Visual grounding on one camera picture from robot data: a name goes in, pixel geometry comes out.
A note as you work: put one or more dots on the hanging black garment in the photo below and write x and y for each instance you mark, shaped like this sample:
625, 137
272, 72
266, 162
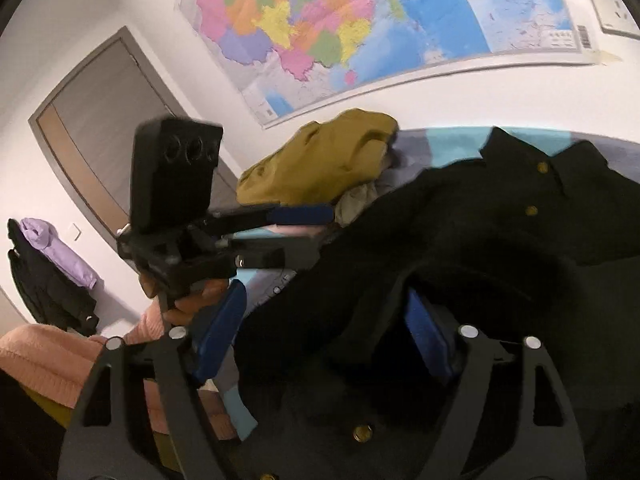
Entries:
47, 287

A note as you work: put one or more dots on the white wall socket plate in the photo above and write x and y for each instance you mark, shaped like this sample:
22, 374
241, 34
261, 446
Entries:
607, 0

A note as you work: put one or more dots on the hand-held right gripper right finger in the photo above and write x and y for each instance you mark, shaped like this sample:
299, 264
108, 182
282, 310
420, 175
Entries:
429, 336

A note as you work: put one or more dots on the white light switch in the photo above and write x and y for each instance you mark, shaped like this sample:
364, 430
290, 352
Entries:
75, 233

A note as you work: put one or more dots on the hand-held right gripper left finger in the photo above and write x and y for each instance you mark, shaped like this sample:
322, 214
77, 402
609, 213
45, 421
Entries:
218, 332

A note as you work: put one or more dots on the grey door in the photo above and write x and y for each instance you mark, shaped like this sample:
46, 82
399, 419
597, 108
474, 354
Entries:
105, 125

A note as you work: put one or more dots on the colourful wall map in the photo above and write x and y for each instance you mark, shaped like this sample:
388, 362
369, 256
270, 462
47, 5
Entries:
380, 25

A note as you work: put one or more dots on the beige cloth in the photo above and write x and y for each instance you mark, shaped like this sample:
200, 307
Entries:
356, 202

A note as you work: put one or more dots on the hanging purple garment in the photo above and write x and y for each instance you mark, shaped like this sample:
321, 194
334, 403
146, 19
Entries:
60, 252

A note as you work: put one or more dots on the black coat with gold buttons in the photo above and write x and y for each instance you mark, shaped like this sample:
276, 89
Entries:
450, 240

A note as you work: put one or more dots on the person's left forearm pink sleeve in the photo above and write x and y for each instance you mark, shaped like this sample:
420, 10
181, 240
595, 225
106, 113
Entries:
45, 360

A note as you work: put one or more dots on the person's left hand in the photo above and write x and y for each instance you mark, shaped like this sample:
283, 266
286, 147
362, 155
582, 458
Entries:
197, 302

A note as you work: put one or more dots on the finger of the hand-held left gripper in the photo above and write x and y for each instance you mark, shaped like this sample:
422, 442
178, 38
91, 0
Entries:
300, 214
262, 259

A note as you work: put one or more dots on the mustard yellow garment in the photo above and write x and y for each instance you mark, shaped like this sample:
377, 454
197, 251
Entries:
320, 160

